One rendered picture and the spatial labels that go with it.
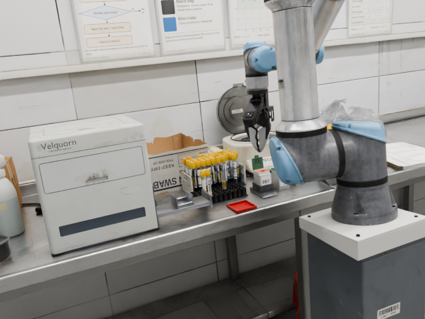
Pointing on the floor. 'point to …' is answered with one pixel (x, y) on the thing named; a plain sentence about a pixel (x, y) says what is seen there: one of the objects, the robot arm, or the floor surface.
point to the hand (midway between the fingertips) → (258, 149)
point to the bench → (269, 296)
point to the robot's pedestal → (367, 282)
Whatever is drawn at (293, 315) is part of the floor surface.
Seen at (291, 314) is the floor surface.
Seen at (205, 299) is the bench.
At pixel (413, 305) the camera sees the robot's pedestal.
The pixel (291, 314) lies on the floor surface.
